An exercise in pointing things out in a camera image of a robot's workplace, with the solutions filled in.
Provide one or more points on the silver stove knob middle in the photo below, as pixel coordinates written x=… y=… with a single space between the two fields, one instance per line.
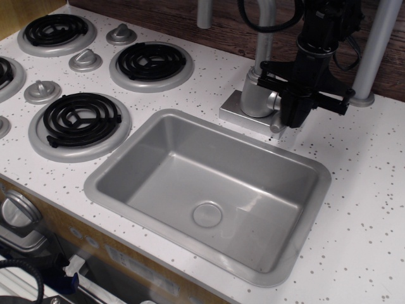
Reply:
x=86 y=61

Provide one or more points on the grey toy sink basin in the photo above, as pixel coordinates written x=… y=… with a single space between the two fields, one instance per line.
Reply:
x=241 y=204

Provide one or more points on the silver faucet lever handle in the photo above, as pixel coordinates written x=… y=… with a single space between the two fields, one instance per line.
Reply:
x=276 y=124

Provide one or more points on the back right black burner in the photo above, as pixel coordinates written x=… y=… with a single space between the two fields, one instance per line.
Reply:
x=151 y=67

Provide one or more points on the back left black burner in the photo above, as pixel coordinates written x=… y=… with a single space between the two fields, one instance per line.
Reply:
x=56 y=35

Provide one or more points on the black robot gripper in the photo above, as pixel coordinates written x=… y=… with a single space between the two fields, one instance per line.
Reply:
x=305 y=84

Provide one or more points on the silver stove knob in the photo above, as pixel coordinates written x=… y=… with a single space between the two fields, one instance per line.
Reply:
x=120 y=36
x=42 y=92
x=86 y=61

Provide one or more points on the silver oven dial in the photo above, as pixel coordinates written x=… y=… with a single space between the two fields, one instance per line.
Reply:
x=18 y=214

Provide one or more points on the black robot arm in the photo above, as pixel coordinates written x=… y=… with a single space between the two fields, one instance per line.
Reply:
x=326 y=24

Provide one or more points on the silver toy faucet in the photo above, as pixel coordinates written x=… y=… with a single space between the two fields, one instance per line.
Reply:
x=254 y=106

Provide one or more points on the front right black burner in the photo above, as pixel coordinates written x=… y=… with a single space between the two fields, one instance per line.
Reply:
x=79 y=127

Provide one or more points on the grey support pole with base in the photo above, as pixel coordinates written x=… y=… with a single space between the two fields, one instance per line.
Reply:
x=378 y=39

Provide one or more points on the silver stove knob back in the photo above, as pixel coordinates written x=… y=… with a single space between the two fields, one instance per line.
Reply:
x=120 y=36

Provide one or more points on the silver stove knob front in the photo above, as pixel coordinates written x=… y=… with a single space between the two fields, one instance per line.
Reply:
x=42 y=92

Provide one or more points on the left edge black burner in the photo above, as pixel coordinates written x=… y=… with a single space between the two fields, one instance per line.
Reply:
x=13 y=77

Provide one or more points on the silver stove knob left edge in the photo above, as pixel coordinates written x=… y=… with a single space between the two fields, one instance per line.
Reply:
x=5 y=126

